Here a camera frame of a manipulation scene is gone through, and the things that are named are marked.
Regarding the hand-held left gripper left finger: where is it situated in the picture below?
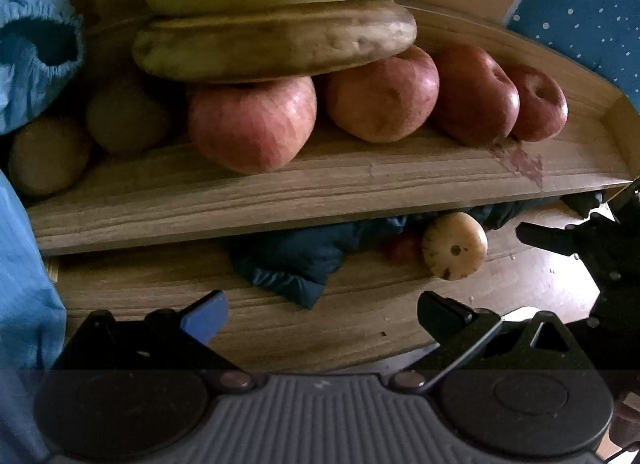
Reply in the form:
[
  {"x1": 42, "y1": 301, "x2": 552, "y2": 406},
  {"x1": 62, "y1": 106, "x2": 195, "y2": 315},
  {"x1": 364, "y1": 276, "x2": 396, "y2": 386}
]
[{"x1": 55, "y1": 291, "x2": 253, "y2": 392}]

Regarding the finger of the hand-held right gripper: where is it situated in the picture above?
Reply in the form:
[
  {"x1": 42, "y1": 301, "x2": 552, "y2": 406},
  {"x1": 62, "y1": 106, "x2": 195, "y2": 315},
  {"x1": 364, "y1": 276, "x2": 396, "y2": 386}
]
[{"x1": 515, "y1": 223, "x2": 588, "y2": 257}]

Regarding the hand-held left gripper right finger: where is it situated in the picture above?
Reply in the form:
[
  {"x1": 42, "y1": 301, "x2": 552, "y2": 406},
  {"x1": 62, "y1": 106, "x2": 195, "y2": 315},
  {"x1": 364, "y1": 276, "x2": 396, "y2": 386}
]
[{"x1": 390, "y1": 291, "x2": 596, "y2": 392}]

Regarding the dark blue cloth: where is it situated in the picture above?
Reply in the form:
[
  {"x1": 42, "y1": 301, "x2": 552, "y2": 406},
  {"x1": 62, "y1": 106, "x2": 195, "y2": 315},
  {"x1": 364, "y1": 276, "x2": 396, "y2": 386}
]
[{"x1": 227, "y1": 191, "x2": 603, "y2": 310}]

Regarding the wooden shelf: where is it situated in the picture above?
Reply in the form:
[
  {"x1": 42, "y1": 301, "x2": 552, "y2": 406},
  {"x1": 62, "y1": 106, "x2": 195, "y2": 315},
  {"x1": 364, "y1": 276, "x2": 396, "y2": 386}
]
[{"x1": 25, "y1": 0, "x2": 640, "y2": 258}]

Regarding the red apple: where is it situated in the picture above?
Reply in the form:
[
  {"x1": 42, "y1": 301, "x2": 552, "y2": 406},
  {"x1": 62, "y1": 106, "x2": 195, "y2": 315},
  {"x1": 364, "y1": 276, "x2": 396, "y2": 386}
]
[
  {"x1": 431, "y1": 43, "x2": 521, "y2": 147},
  {"x1": 187, "y1": 75, "x2": 319, "y2": 175},
  {"x1": 324, "y1": 44, "x2": 441, "y2": 144},
  {"x1": 505, "y1": 64, "x2": 570, "y2": 143}
]

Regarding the light blue garment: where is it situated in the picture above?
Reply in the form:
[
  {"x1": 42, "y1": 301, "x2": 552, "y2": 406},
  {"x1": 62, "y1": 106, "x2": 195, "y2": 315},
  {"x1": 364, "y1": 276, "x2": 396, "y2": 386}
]
[{"x1": 0, "y1": 169, "x2": 69, "y2": 445}]

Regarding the large brown kiwi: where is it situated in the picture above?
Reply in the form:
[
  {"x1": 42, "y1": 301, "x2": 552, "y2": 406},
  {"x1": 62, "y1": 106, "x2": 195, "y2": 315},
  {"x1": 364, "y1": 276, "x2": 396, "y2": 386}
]
[
  {"x1": 85, "y1": 77, "x2": 174, "y2": 155},
  {"x1": 7, "y1": 114, "x2": 94, "y2": 197}
]

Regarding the blue polka-dot board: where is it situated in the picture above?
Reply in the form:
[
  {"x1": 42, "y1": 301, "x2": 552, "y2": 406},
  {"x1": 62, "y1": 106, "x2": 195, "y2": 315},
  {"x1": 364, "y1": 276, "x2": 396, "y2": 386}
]
[{"x1": 504, "y1": 0, "x2": 640, "y2": 111}]

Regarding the brown spotted banana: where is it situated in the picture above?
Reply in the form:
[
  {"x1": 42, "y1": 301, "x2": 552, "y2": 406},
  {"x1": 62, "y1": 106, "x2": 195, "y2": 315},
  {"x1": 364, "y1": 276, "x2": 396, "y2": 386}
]
[{"x1": 132, "y1": 0, "x2": 419, "y2": 85}]

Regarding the blue elastic cuff cloth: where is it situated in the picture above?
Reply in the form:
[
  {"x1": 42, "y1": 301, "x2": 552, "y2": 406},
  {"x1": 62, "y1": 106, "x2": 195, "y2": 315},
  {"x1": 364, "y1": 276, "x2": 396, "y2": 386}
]
[{"x1": 0, "y1": 0, "x2": 86, "y2": 135}]

